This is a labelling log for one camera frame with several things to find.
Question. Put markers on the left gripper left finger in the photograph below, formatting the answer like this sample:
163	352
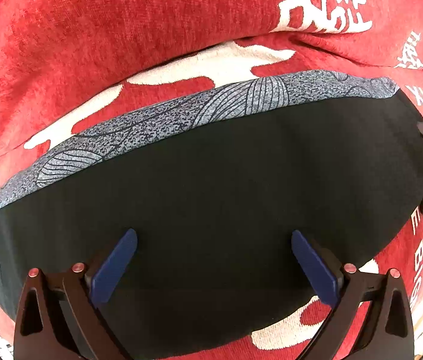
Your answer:
58	315

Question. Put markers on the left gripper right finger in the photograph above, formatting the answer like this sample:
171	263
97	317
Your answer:
386	331

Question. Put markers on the black pants grey waistband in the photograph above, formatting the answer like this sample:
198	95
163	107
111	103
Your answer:
214	184

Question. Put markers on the red blanket white characters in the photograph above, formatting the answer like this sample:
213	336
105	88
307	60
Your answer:
67	65

